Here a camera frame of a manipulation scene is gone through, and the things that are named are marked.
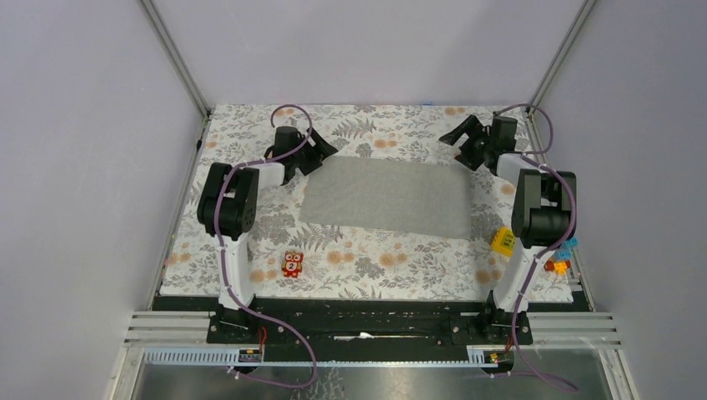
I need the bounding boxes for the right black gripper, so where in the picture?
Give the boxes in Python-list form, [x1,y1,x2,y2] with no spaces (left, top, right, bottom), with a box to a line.
[439,115,494,172]

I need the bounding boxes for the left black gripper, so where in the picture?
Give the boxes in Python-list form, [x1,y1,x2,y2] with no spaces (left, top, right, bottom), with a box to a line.
[289,126,335,174]

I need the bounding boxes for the grey cloth napkin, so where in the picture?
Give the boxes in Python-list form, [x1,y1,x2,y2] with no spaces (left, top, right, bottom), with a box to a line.
[299,157,477,240]

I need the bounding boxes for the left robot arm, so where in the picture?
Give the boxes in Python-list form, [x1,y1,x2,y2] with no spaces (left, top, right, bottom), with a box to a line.
[197,126,338,343]

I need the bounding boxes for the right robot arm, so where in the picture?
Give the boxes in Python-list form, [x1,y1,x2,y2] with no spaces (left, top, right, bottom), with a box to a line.
[439,113,576,343]

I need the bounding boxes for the red owl toy block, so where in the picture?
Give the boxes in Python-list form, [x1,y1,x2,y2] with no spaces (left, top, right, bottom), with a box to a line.
[281,251,304,278]

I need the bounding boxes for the yellow green toy window block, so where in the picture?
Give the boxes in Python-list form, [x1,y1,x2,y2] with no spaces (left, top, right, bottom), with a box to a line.
[490,227,516,258]

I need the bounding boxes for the small colourful toy blocks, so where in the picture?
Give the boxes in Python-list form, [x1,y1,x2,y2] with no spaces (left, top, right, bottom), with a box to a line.
[544,237,579,275]

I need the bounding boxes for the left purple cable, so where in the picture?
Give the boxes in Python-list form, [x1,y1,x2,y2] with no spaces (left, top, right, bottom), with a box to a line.
[212,103,322,390]

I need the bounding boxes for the purple cable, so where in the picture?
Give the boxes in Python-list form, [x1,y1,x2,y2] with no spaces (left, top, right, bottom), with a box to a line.
[212,103,322,390]
[489,102,581,396]

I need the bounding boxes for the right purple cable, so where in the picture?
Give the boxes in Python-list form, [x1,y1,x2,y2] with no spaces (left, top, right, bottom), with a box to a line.
[489,102,581,396]

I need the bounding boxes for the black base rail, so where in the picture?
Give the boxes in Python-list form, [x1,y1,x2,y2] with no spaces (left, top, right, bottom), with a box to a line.
[207,298,534,363]

